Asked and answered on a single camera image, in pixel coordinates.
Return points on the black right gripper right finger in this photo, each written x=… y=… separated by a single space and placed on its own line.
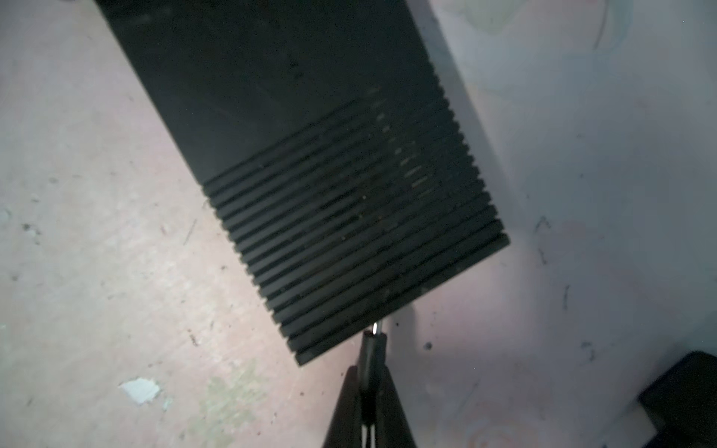
x=390 y=425

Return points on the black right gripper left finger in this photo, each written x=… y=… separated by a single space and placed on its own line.
x=345 y=429

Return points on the black ribbed network switch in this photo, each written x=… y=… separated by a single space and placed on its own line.
x=324 y=142

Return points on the black power adapter near switch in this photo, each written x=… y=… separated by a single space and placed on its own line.
x=681 y=403

